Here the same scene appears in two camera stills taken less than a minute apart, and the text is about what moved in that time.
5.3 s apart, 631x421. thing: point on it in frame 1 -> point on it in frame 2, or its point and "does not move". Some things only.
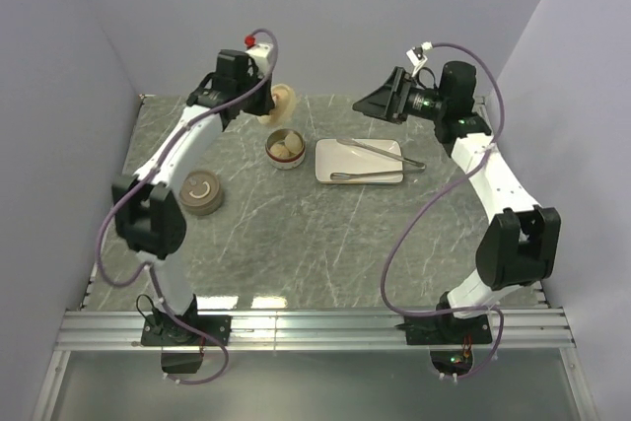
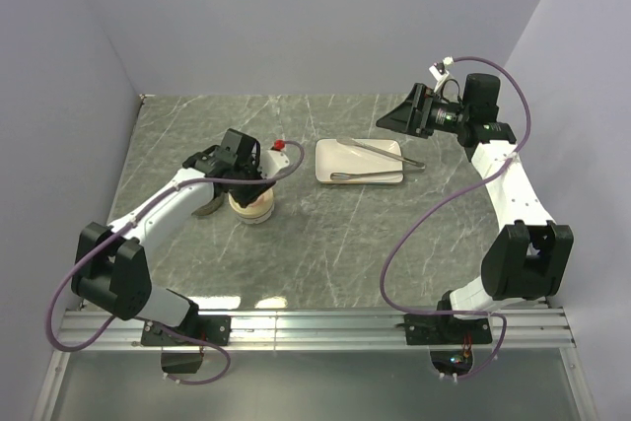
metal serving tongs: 346,175 does not move
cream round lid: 284,98 -> 260,206
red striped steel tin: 284,163 -> 256,220
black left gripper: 267,103 -> 245,198
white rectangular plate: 334,157 does not move
